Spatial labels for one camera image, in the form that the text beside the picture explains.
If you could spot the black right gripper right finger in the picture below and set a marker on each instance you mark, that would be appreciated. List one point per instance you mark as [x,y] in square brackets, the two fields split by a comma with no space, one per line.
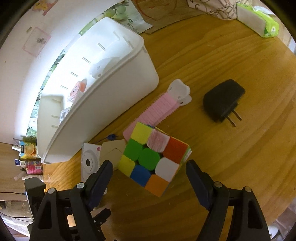
[247,223]

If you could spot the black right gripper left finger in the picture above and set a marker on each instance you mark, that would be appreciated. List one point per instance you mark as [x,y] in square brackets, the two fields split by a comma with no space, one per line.
[66,214]

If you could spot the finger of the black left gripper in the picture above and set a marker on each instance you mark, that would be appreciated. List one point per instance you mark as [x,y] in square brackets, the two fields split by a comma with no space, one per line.
[101,218]

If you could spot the white toy camera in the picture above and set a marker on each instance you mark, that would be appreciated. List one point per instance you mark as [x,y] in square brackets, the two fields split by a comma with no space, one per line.
[89,160]

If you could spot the colourful puzzle cube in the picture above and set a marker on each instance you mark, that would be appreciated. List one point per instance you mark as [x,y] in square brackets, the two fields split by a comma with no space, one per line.
[151,157]

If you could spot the pink round compact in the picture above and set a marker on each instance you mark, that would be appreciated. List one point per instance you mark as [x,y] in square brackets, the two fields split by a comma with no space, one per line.
[78,90]

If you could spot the black plug adapter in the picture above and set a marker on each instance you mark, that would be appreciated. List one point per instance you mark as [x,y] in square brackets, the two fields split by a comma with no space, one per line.
[222,100]

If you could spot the pink comb with white cap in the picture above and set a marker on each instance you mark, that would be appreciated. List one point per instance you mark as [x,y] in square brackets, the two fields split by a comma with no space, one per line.
[177,95]

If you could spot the clear barcode-labelled small box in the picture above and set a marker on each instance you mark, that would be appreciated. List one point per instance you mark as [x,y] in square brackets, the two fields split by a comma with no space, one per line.
[63,114]

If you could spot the white L-shaped plastic block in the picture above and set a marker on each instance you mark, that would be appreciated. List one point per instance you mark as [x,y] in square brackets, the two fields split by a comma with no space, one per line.
[101,67]

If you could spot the yellow juice carton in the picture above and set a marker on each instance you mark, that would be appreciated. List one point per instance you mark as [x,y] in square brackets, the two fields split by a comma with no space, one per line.
[28,150]

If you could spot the white plastic storage bin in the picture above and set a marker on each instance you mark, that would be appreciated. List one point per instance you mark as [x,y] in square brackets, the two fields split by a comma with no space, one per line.
[105,98]

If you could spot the green grape-print paper box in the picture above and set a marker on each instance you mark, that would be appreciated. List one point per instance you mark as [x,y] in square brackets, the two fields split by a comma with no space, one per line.
[124,12]

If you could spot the green wet-wipes pack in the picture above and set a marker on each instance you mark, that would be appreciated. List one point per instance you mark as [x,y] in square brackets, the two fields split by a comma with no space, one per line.
[257,20]

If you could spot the letter-print canvas bag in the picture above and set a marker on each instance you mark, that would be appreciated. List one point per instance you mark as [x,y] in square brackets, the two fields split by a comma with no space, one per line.
[222,9]

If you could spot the pink framed wall drawing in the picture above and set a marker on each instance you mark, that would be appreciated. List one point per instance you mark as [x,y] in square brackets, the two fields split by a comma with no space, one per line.
[36,41]

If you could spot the yellow pony wall sticker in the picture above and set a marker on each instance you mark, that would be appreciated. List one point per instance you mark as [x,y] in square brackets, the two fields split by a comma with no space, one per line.
[44,6]

